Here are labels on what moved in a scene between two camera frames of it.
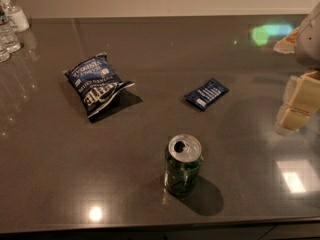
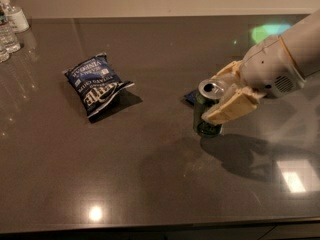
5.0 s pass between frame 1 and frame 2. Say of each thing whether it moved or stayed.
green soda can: moved
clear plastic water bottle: stayed
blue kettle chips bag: stayed
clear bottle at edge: stayed
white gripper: moved
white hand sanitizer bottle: stayed
